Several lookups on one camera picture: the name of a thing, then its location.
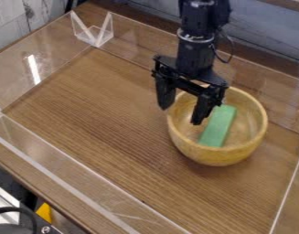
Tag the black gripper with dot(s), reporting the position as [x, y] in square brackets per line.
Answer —
[189, 72]

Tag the green rectangular block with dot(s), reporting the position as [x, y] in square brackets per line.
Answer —
[218, 126]

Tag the brown wooden bowl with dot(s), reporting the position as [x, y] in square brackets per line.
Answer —
[245, 136]

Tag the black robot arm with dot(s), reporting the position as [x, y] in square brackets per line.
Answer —
[202, 19]

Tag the yellow sticker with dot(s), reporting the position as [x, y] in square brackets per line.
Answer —
[44, 212]

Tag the clear acrylic corner bracket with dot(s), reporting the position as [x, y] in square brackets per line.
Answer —
[94, 35]

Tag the clear acrylic tray wall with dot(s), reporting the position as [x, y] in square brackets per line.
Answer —
[84, 138]

